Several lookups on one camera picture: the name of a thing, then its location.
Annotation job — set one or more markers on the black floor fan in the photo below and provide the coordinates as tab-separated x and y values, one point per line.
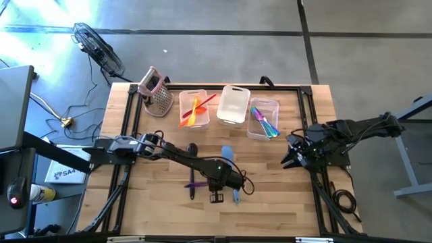
98	50

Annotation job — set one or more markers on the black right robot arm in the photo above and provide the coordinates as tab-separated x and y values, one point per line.
357	126

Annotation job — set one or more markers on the orange plastic utensil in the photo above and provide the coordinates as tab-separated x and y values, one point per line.
184	123

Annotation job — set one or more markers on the white printed box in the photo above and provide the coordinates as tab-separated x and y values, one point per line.
64	173

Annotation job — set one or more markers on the iridescent metal knife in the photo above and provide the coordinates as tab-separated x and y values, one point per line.
256	113

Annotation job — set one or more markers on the black desk surface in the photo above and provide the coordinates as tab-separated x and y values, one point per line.
17	162

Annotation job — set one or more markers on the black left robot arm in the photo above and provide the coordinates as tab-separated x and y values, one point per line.
189	157

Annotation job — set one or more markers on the clear plastic bin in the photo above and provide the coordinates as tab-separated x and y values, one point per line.
270	108

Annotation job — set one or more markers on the white plastic bin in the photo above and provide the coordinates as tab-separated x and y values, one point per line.
184	101
233	108

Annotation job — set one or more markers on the yellow white spray can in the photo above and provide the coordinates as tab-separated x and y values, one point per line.
45	194

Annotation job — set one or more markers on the red plastic utensil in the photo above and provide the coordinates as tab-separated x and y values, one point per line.
209	99

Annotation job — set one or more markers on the black metal bar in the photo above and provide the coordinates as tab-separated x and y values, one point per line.
50	148

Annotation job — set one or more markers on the black aluminium table frame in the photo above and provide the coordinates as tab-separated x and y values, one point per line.
287	87

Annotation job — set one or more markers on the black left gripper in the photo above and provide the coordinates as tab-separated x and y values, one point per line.
229	184

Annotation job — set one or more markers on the grey table leg frame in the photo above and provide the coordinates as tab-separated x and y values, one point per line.
406	158

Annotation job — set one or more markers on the blue silicone spatula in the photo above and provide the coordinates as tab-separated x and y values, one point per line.
227	153

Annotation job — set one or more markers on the black computer mouse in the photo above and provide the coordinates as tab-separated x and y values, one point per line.
17	189

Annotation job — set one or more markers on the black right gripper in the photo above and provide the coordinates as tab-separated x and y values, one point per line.
310	148

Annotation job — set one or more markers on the long yellow plastic utensil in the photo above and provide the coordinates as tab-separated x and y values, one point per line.
195	104

